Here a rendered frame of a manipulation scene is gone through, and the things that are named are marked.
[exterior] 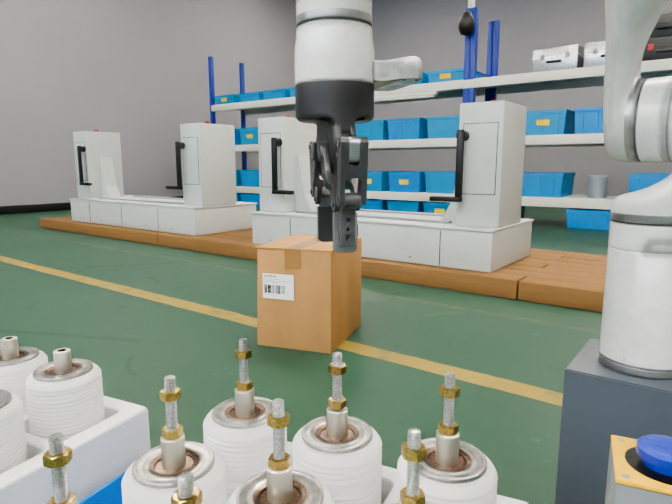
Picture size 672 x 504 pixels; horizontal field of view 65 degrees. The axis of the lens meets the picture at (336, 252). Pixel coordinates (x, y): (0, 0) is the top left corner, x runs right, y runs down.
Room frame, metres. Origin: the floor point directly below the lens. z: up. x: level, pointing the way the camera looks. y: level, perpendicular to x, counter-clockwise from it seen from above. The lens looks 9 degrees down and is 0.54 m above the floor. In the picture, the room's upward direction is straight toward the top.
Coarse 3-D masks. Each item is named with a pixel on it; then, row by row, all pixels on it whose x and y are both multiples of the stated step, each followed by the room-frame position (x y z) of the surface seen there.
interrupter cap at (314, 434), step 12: (312, 420) 0.54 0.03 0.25; (324, 420) 0.55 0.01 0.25; (348, 420) 0.55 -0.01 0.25; (360, 420) 0.54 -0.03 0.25; (312, 432) 0.52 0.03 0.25; (324, 432) 0.52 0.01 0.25; (348, 432) 0.52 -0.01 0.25; (360, 432) 0.52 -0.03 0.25; (312, 444) 0.49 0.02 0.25; (324, 444) 0.49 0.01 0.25; (336, 444) 0.49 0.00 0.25; (348, 444) 0.49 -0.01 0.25; (360, 444) 0.49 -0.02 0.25
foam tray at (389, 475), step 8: (288, 448) 0.61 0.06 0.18; (384, 472) 0.56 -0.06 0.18; (392, 472) 0.56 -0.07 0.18; (384, 480) 0.55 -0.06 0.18; (392, 480) 0.55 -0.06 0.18; (384, 488) 0.55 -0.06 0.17; (392, 488) 0.53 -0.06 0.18; (384, 496) 0.55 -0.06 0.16; (392, 496) 0.52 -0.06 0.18; (504, 496) 0.52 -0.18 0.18
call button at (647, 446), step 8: (640, 440) 0.37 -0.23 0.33; (648, 440) 0.37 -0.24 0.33; (656, 440) 0.37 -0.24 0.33; (664, 440) 0.37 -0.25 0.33; (640, 448) 0.36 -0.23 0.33; (648, 448) 0.36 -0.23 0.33; (656, 448) 0.36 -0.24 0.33; (664, 448) 0.36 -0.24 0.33; (640, 456) 0.36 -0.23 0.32; (648, 456) 0.35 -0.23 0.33; (656, 456) 0.35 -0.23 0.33; (664, 456) 0.35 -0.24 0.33; (648, 464) 0.35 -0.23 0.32; (656, 464) 0.35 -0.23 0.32; (664, 464) 0.34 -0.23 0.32; (664, 472) 0.35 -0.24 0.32
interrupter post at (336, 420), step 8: (328, 408) 0.52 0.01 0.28; (344, 408) 0.52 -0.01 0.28; (328, 416) 0.51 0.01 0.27; (336, 416) 0.51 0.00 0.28; (344, 416) 0.51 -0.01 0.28; (328, 424) 0.51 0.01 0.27; (336, 424) 0.51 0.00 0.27; (344, 424) 0.51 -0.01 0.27; (328, 432) 0.51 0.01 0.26; (336, 432) 0.51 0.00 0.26; (344, 432) 0.51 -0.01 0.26
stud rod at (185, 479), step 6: (180, 474) 0.31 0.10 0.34; (186, 474) 0.31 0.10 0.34; (192, 474) 0.31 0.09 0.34; (180, 480) 0.30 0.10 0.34; (186, 480) 0.30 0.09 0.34; (192, 480) 0.30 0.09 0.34; (180, 486) 0.30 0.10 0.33; (186, 486) 0.30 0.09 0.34; (192, 486) 0.31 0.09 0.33; (180, 492) 0.30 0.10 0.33; (186, 492) 0.30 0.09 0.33; (192, 492) 0.30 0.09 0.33
